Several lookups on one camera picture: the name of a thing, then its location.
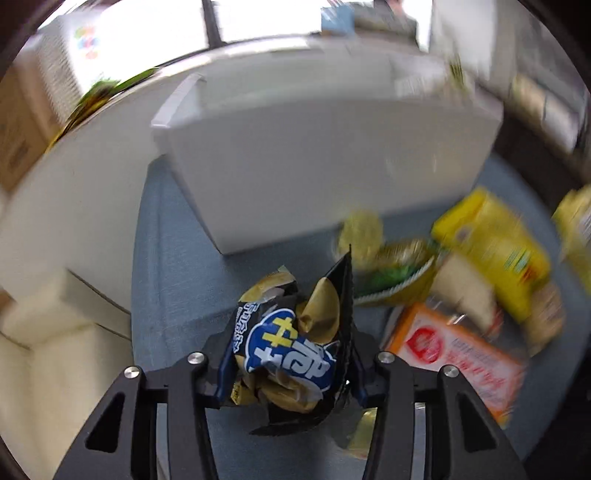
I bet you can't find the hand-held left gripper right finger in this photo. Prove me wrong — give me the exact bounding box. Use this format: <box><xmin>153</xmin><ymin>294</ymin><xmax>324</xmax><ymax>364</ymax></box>
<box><xmin>347</xmin><ymin>323</ymin><xmax>529</xmax><ymax>480</ymax></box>

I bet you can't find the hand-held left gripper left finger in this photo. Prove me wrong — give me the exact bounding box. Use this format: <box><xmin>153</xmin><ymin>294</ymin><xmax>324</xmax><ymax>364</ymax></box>
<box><xmin>52</xmin><ymin>333</ymin><xmax>233</xmax><ymax>480</ymax></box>

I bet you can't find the black and gold snack bag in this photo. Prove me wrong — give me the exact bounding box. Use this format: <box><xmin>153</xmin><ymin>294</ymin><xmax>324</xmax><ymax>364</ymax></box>
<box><xmin>217</xmin><ymin>244</ymin><xmax>370</xmax><ymax>437</ymax></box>

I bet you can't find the white plastic bin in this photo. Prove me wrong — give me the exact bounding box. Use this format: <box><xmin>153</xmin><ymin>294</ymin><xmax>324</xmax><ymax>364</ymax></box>
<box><xmin>151</xmin><ymin>73</ymin><xmax>504</xmax><ymax>256</ymax></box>

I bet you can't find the orange snack packet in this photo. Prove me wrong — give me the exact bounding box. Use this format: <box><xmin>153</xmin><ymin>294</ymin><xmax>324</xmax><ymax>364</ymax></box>
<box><xmin>384</xmin><ymin>303</ymin><xmax>527</xmax><ymax>426</ymax></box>

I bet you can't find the green and gold snack bag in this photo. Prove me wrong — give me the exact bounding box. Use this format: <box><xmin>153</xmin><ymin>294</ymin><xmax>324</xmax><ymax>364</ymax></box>
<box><xmin>336</xmin><ymin>211</ymin><xmax>439</xmax><ymax>308</ymax></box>

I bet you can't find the blue grey mat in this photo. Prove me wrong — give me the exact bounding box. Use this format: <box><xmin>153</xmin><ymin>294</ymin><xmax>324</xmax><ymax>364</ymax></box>
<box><xmin>130</xmin><ymin>154</ymin><xmax>578</xmax><ymax>480</ymax></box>

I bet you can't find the clear wrapped bread packet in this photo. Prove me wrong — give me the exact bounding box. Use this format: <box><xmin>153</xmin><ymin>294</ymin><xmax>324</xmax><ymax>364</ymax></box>
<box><xmin>427</xmin><ymin>253</ymin><xmax>566</xmax><ymax>358</ymax></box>

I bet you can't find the yellow snack bag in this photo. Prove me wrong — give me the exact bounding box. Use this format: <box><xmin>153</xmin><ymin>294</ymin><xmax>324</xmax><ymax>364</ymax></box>
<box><xmin>431</xmin><ymin>186</ymin><xmax>552</xmax><ymax>324</ymax></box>

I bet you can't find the white box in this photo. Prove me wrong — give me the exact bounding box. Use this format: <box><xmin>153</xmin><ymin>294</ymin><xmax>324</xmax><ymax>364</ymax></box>
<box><xmin>0</xmin><ymin>268</ymin><xmax>132</xmax><ymax>462</ymax></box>

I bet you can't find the yellow snack packet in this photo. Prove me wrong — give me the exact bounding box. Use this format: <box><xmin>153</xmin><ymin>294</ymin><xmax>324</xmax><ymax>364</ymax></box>
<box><xmin>551</xmin><ymin>185</ymin><xmax>591</xmax><ymax>284</ymax></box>

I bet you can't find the cardboard box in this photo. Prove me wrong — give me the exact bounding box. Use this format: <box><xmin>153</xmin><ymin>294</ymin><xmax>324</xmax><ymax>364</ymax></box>
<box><xmin>0</xmin><ymin>65</ymin><xmax>54</xmax><ymax>192</ymax></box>

